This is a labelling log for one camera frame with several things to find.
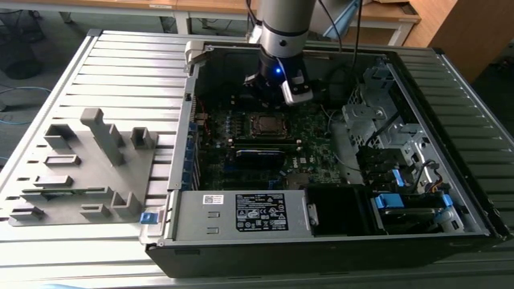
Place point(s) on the metal drive cage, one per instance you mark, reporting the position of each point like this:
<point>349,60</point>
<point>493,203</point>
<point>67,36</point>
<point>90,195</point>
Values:
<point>361,116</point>

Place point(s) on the chipset heat sink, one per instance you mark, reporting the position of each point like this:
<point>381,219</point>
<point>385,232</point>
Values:
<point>298,181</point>

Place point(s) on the grey power supply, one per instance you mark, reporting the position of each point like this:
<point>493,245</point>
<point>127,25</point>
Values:
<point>200,222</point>

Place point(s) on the black bin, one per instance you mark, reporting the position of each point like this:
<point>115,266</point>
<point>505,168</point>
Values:
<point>22,66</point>

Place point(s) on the green motherboard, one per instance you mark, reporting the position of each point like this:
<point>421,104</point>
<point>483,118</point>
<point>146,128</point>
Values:
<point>317,150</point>

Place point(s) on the wooden desk white frame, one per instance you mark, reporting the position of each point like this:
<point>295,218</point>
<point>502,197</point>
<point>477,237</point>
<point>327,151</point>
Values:
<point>80,2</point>
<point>389,16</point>

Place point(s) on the silver cage screw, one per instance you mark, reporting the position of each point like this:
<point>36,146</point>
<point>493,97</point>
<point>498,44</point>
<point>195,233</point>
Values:
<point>378,113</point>

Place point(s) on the blue expansion slot retainer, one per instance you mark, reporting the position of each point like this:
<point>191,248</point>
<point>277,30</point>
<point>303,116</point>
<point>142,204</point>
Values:
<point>186,174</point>

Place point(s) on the CPU with silver top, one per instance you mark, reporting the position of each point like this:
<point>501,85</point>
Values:
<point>270,125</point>

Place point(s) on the grey parts rack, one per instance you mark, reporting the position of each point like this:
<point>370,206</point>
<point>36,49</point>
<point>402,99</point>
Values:
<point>92,180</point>

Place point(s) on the black plastic disk bay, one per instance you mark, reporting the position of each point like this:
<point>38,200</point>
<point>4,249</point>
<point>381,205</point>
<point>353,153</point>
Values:
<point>381,162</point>

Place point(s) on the wooden cabinet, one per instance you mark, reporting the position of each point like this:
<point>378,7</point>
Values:
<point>474,36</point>

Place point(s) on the CPU socket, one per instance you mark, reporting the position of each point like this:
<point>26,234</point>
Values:
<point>290,126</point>

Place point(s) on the black PC case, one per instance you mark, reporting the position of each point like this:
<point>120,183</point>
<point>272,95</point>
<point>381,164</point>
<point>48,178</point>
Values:
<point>281,262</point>

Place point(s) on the blue case clip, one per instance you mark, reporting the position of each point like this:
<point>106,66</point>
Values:
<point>148,219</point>

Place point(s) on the black graphics card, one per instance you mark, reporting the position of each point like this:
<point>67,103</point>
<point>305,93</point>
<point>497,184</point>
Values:
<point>259,161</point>

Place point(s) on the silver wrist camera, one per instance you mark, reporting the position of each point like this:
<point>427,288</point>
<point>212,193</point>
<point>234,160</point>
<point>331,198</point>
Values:
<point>297,96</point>
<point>250,80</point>

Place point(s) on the black RAM slot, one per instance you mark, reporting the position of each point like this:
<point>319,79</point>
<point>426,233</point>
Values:
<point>260,140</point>

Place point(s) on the blue disk bay latch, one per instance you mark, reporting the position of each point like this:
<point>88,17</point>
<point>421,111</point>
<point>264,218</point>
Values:
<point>446,201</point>
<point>397,179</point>

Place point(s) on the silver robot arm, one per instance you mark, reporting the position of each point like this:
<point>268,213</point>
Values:
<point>283,27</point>

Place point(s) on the blue disk carrier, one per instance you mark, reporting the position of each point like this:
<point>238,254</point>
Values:
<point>389,201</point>

